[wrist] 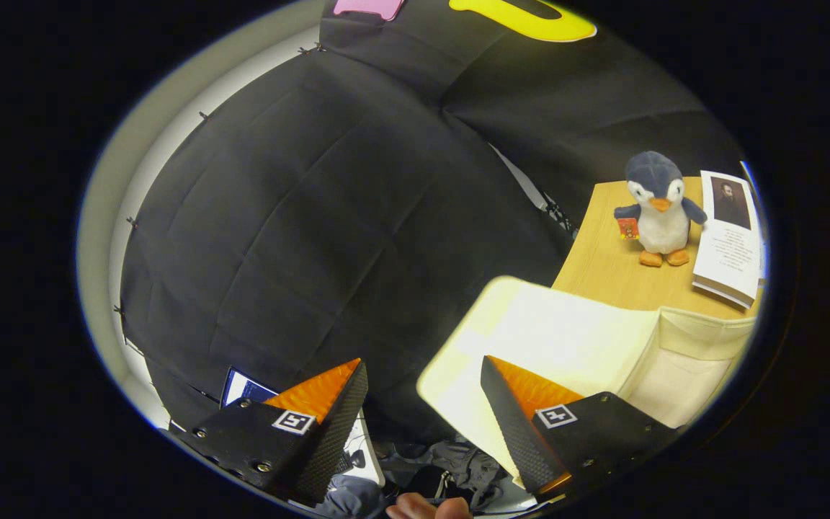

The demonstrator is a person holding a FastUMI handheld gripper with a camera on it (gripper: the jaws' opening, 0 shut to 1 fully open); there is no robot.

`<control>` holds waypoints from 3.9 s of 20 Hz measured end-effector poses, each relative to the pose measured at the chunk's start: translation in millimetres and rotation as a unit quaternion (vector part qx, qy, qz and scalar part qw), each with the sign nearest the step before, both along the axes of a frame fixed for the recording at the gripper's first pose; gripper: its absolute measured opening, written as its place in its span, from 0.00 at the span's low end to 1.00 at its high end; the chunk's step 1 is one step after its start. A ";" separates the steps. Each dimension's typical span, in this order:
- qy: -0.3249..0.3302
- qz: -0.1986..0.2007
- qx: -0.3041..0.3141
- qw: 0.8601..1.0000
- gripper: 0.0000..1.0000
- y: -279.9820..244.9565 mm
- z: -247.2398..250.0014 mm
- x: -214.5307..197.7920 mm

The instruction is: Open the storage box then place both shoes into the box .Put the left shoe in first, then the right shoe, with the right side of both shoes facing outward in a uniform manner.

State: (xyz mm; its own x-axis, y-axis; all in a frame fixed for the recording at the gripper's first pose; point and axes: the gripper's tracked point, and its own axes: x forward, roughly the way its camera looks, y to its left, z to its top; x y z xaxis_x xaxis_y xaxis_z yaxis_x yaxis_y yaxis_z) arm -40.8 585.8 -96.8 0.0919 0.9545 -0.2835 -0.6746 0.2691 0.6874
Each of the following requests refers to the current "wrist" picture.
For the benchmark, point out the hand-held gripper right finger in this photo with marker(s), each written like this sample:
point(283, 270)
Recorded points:
point(519, 440)

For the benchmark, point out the white portrait cover book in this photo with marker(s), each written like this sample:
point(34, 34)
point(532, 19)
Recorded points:
point(732, 245)

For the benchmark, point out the grey penguin plush toy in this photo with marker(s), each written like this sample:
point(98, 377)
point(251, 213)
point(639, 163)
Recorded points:
point(663, 223)

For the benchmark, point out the beige fabric storage box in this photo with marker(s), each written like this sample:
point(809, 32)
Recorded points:
point(552, 324)

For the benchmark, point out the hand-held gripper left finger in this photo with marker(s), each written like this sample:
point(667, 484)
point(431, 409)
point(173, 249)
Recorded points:
point(325, 447)

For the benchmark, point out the person's grey clothing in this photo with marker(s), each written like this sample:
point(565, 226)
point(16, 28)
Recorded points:
point(451, 465)

